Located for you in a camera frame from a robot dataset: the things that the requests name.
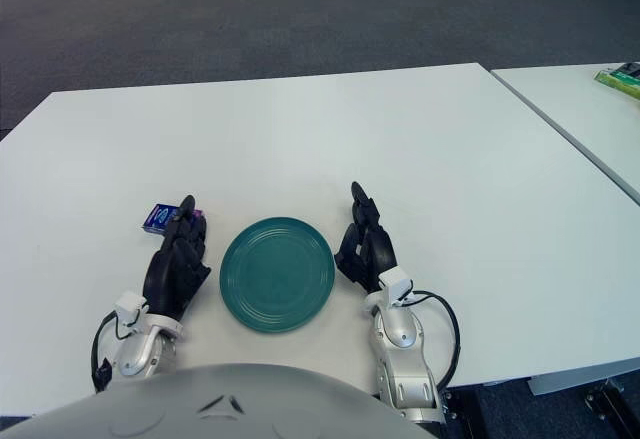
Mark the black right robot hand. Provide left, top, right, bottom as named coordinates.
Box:
left=333, top=181, right=400, bottom=295

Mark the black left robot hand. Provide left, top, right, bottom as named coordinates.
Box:
left=142, top=194, right=212, bottom=321

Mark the blue purple gum box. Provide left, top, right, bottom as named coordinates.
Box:
left=140, top=202, right=206, bottom=236

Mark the teal round plate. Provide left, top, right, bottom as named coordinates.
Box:
left=219, top=216, right=336, bottom=334

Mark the grey robot torso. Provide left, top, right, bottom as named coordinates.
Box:
left=0, top=362, right=427, bottom=439

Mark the black table base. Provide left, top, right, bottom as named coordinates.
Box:
left=582, top=377, right=640, bottom=436

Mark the green flat package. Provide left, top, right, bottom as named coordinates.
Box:
left=593, top=61, right=640, bottom=101

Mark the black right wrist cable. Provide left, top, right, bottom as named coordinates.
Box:
left=399, top=289, right=461, bottom=391

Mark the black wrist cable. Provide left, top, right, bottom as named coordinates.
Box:
left=399, top=289, right=461, bottom=391
left=90, top=307, right=137, bottom=394

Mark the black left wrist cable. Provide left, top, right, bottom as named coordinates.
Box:
left=90, top=307, right=137, bottom=394

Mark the white table frame beam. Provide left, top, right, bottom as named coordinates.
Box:
left=528, top=371, right=640, bottom=397

